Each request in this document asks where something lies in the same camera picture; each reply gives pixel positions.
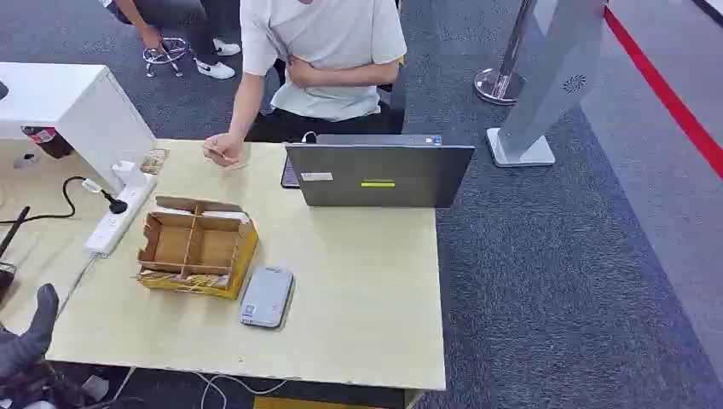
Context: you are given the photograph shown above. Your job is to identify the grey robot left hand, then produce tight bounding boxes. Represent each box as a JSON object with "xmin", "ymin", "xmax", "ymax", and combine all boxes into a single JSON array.
[{"xmin": 0, "ymin": 284, "xmax": 61, "ymax": 379}]

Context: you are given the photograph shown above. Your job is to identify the small white box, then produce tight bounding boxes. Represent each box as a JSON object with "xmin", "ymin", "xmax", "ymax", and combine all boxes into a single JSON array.
[{"xmin": 81, "ymin": 374, "xmax": 110, "ymax": 404}]

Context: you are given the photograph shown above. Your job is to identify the black rod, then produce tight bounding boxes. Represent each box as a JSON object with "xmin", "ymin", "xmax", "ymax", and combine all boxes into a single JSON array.
[{"xmin": 0, "ymin": 205, "xmax": 32, "ymax": 259}]

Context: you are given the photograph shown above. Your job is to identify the white power strip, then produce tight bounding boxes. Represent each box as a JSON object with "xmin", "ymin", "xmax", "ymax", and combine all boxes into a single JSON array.
[{"xmin": 84, "ymin": 175, "xmax": 159, "ymax": 256}]

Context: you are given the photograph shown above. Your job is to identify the printed cards in box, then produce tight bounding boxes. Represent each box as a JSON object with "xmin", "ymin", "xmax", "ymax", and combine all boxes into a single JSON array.
[{"xmin": 136, "ymin": 270, "xmax": 230, "ymax": 293}]

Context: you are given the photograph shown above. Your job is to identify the wooden divided card box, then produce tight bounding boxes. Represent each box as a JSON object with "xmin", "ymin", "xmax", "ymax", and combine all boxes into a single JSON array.
[{"xmin": 135, "ymin": 195, "xmax": 260, "ymax": 300}]

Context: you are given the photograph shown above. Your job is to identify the red and black canister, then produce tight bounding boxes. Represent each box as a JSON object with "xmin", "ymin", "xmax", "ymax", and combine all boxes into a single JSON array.
[{"xmin": 21, "ymin": 126, "xmax": 75, "ymax": 161}]

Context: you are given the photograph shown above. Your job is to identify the stack of printed cards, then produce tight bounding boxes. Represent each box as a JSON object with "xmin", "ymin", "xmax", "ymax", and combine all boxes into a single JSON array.
[{"xmin": 140, "ymin": 148, "xmax": 170, "ymax": 176}]

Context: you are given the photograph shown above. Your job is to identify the white cards in box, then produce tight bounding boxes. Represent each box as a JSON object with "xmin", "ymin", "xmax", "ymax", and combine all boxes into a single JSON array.
[{"xmin": 200, "ymin": 210, "xmax": 252, "ymax": 225}]

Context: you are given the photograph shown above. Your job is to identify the white cabinet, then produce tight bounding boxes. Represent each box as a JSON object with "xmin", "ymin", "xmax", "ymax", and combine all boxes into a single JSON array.
[{"xmin": 0, "ymin": 61, "xmax": 158, "ymax": 193}]

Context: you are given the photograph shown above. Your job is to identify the grey flat card reader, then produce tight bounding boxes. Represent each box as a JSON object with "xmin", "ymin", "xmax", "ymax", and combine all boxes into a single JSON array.
[{"xmin": 239, "ymin": 266, "xmax": 295, "ymax": 331}]

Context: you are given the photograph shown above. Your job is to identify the person's hand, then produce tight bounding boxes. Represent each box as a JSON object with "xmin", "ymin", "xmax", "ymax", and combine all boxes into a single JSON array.
[{"xmin": 203, "ymin": 133, "xmax": 247, "ymax": 169}]

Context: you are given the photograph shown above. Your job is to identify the yellow board under desk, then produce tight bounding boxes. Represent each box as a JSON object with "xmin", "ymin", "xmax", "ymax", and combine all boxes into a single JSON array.
[{"xmin": 253, "ymin": 395, "xmax": 409, "ymax": 409}]

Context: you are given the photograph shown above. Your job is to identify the chrome stool base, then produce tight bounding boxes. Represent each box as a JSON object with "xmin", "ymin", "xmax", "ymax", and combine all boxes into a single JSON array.
[{"xmin": 142, "ymin": 37, "xmax": 191, "ymax": 79}]

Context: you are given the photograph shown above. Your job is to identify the crouching person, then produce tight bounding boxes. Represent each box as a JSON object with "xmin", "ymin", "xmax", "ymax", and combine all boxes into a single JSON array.
[{"xmin": 101, "ymin": 0, "xmax": 243, "ymax": 81}]

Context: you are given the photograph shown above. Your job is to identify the grey laptop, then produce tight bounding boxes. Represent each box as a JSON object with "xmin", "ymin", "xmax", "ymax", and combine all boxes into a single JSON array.
[{"xmin": 281, "ymin": 133, "xmax": 477, "ymax": 210}]

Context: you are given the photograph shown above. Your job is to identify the seated person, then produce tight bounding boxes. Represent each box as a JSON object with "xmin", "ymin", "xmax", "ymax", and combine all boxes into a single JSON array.
[{"xmin": 203, "ymin": 0, "xmax": 408, "ymax": 169}]

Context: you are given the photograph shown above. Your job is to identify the white kiosk stand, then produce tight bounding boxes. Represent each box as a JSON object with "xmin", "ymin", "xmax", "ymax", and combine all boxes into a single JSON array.
[{"xmin": 486, "ymin": 0, "xmax": 609, "ymax": 169}]

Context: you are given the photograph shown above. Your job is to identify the red floor tape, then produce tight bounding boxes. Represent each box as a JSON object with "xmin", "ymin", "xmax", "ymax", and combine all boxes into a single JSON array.
[{"xmin": 602, "ymin": 6, "xmax": 723, "ymax": 181}]

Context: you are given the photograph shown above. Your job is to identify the black plug with cable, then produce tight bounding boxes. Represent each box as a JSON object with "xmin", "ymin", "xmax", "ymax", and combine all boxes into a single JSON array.
[{"xmin": 0, "ymin": 176, "xmax": 130, "ymax": 226}]

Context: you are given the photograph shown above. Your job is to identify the white cable under desk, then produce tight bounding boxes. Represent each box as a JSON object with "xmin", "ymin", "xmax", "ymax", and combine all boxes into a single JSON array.
[{"xmin": 196, "ymin": 372, "xmax": 288, "ymax": 409}]

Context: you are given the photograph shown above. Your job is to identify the chrome stanchion post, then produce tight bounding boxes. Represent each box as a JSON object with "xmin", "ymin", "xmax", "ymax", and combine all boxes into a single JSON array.
[{"xmin": 473, "ymin": 0, "xmax": 539, "ymax": 107}]

